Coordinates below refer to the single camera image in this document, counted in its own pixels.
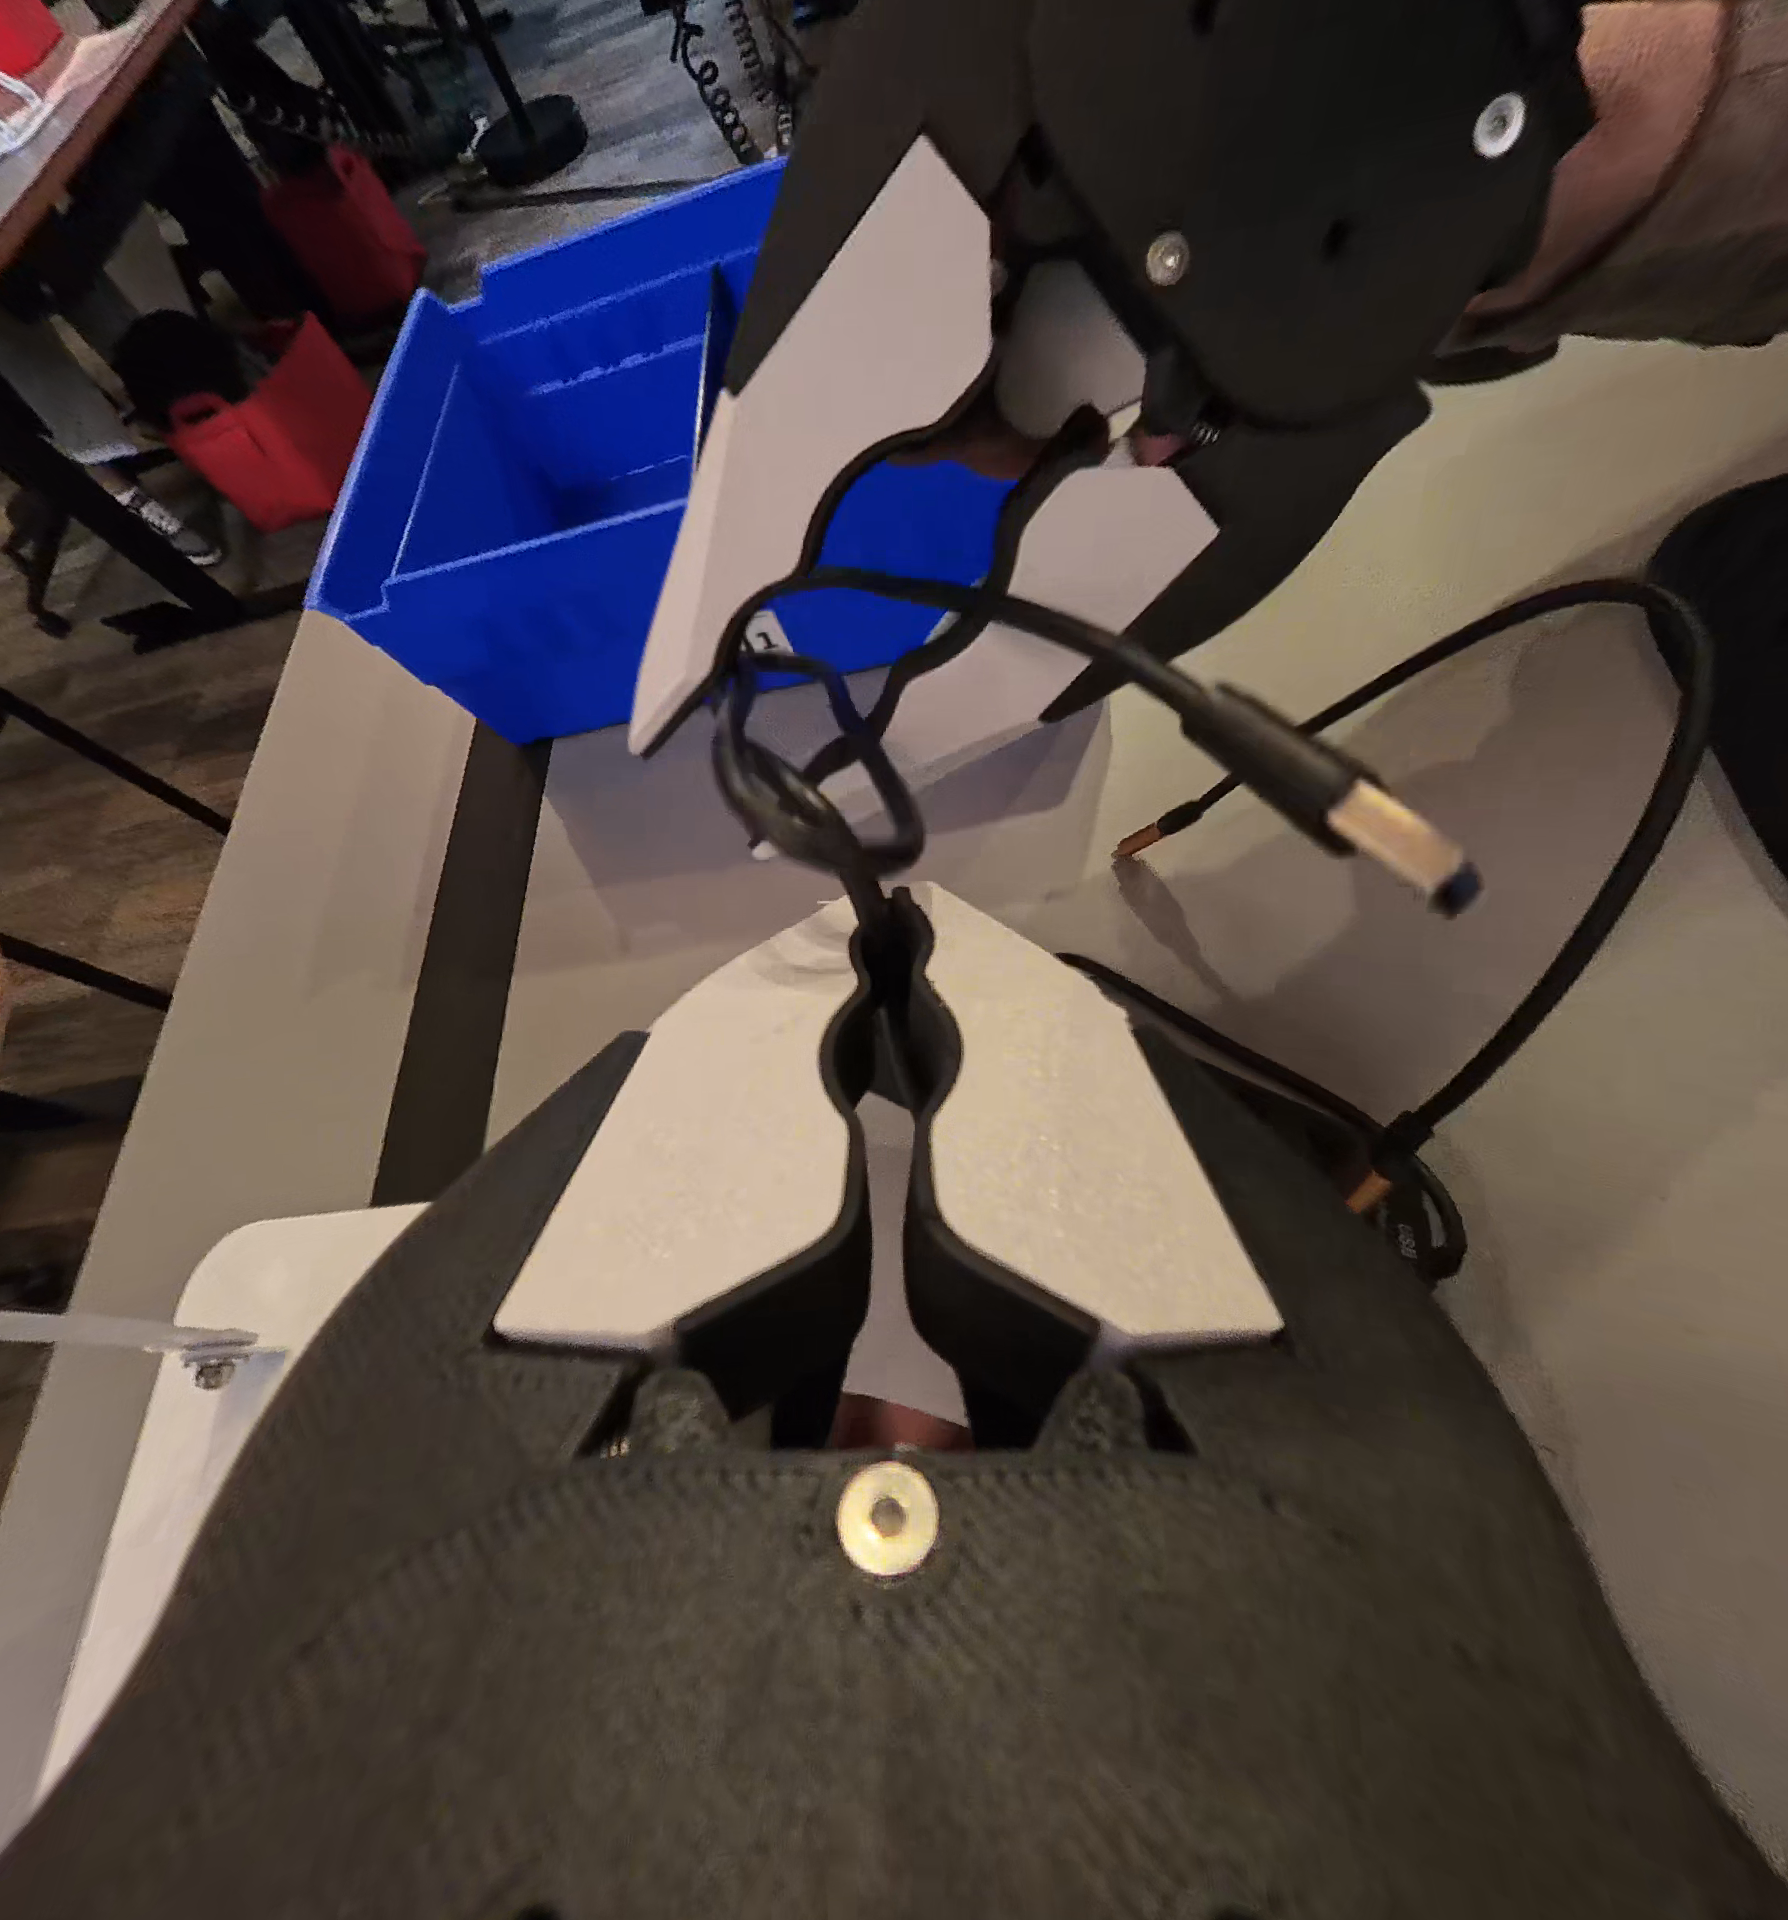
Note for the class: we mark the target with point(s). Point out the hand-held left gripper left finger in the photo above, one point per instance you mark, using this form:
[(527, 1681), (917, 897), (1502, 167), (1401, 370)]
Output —
[(668, 1202)]

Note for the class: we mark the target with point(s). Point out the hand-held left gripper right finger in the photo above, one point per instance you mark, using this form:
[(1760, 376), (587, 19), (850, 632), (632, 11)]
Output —
[(1103, 1202)]

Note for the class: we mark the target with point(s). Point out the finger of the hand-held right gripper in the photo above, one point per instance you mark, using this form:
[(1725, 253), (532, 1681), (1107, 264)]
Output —
[(1103, 569), (850, 347)]

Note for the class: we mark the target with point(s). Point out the black multi-port usb hub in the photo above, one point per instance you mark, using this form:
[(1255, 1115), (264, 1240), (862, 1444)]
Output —
[(1433, 1224)]

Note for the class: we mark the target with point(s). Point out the person's right forearm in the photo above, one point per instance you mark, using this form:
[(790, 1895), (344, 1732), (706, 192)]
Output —
[(1780, 181)]

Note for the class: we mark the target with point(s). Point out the person's right hand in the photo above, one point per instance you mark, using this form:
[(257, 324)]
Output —
[(1644, 105)]

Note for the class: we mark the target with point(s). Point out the blue plastic bin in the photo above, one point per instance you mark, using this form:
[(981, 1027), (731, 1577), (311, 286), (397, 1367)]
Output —
[(505, 452)]

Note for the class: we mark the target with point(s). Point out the long grey-top desk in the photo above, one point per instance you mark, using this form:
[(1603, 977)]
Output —
[(86, 129)]

